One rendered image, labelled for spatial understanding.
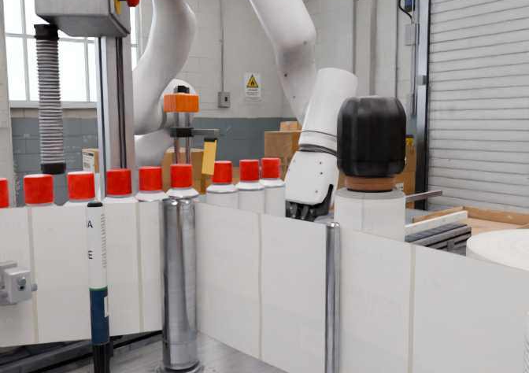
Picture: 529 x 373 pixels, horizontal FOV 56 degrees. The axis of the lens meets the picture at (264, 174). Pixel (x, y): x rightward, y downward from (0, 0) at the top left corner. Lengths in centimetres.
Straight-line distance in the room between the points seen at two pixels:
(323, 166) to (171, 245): 45
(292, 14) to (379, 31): 542
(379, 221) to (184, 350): 25
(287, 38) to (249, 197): 32
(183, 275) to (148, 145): 88
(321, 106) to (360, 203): 40
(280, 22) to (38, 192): 54
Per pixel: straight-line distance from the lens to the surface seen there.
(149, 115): 125
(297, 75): 104
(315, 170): 92
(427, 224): 123
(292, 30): 96
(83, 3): 72
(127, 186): 70
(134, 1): 73
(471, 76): 541
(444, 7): 568
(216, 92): 704
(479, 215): 174
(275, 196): 86
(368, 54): 637
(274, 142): 139
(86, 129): 632
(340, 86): 96
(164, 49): 121
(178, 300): 55
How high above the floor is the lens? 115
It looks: 6 degrees down
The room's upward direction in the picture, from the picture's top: straight up
